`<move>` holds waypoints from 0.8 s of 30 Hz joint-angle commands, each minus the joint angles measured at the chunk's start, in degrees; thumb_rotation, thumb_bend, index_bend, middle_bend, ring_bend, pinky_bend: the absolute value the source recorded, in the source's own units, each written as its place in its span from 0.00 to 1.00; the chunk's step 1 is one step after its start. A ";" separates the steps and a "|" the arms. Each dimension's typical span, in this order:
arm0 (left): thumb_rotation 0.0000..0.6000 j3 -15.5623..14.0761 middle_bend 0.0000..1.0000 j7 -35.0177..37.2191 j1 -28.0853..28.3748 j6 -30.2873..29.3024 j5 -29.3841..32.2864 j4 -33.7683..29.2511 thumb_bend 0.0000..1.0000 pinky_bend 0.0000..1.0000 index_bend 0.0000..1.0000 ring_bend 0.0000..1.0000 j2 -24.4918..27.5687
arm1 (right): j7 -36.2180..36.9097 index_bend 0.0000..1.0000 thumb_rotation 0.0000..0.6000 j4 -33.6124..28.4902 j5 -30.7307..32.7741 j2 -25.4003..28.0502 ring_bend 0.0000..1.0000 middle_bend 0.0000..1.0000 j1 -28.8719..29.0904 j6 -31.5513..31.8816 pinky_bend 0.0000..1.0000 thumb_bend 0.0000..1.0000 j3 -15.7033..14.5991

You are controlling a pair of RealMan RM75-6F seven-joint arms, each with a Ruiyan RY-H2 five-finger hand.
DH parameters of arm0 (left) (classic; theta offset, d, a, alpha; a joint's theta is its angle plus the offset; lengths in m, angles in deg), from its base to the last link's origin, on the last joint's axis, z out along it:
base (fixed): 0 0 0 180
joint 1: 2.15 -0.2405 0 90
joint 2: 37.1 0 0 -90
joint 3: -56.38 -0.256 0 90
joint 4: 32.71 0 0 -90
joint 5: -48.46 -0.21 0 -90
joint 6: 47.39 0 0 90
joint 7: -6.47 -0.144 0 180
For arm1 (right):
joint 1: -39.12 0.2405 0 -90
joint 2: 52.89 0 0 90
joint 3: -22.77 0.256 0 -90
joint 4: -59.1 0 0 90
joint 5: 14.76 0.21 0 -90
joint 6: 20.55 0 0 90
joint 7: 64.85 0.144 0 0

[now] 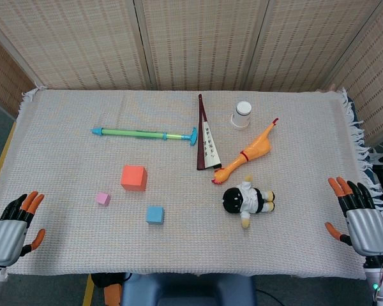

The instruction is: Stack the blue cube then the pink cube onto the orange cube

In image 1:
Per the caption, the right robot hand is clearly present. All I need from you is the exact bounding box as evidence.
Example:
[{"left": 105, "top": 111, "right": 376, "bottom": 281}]
[{"left": 324, "top": 177, "right": 383, "bottom": 258}]

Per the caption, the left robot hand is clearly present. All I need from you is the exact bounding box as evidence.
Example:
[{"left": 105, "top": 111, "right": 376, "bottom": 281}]
[{"left": 0, "top": 191, "right": 47, "bottom": 267}]

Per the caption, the small pink foam block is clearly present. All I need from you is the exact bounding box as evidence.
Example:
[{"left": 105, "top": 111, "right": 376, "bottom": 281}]
[{"left": 95, "top": 191, "right": 111, "bottom": 207}]

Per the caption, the medium blue foam block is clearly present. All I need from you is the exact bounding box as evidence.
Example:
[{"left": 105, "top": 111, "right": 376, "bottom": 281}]
[{"left": 146, "top": 206, "right": 165, "bottom": 227}]

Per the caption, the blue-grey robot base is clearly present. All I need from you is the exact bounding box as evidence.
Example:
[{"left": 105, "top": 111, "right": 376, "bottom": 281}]
[{"left": 121, "top": 273, "right": 256, "bottom": 306}]

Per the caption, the white paper cup stack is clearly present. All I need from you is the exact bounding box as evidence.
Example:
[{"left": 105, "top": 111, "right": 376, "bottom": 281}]
[{"left": 230, "top": 101, "right": 253, "bottom": 131}]

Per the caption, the orange and black floor object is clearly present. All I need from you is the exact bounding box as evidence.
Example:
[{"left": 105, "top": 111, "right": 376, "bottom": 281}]
[{"left": 91, "top": 272, "right": 131, "bottom": 306}]

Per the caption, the black and white plush doll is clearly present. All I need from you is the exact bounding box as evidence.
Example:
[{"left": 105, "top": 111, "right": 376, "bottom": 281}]
[{"left": 222, "top": 174, "right": 276, "bottom": 230}]

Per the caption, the orange rubber chicken toy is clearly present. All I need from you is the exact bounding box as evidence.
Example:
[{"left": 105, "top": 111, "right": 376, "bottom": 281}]
[{"left": 211, "top": 117, "right": 280, "bottom": 186}]

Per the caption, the large orange foam block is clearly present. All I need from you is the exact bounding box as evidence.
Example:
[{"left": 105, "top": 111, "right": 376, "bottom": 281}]
[{"left": 120, "top": 164, "right": 147, "bottom": 193}]

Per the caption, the green and blue water squirter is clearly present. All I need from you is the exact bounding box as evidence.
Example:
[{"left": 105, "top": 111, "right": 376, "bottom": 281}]
[{"left": 91, "top": 126, "right": 199, "bottom": 147}]

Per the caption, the woven fringed tablecloth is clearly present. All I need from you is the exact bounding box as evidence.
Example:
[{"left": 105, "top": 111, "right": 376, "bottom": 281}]
[{"left": 0, "top": 87, "right": 383, "bottom": 280}]

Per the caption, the folded paper hand fan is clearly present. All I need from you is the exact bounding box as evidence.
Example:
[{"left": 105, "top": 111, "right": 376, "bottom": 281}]
[{"left": 196, "top": 93, "right": 223, "bottom": 171}]

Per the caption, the woven folding screen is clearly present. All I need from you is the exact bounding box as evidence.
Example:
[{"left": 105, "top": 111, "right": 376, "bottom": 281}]
[{"left": 0, "top": 0, "right": 383, "bottom": 147}]

